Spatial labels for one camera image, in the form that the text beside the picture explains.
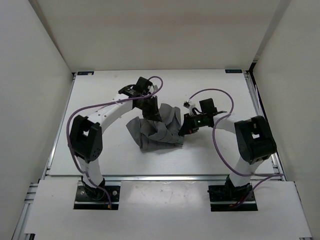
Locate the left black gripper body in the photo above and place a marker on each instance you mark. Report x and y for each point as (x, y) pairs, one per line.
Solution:
(141, 106)

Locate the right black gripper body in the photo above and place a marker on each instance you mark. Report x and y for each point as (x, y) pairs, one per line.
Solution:
(194, 122)

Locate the grey pleated skirt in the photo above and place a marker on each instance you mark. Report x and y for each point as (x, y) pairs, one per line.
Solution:
(152, 135)

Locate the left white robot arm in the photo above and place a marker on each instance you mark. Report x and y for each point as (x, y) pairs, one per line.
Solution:
(86, 126)

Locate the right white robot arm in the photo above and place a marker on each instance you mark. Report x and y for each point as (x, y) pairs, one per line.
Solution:
(255, 141)

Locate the left blue label sticker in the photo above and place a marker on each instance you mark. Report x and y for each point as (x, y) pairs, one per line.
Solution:
(85, 73)

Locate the blue label sticker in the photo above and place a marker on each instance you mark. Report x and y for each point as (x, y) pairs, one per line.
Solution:
(85, 73)
(233, 71)

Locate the right blue label sticker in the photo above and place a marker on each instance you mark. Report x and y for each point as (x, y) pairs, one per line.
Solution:
(233, 71)

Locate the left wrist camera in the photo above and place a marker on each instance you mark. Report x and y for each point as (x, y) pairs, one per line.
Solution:
(153, 88)

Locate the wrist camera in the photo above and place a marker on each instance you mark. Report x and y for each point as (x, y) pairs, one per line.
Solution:
(190, 106)
(153, 88)

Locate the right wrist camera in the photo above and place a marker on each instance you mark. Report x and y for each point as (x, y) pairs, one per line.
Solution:
(190, 106)

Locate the right aluminium side rail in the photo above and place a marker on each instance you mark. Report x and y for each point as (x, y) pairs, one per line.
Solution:
(259, 109)

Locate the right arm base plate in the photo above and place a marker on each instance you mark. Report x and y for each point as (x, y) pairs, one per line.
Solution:
(230, 198)

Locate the aluminium front rail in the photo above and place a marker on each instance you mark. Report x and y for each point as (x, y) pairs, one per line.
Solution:
(165, 178)

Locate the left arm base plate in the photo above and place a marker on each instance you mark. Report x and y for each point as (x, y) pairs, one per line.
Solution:
(97, 200)

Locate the left aluminium frame rail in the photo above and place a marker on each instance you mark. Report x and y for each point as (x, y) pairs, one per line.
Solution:
(18, 233)

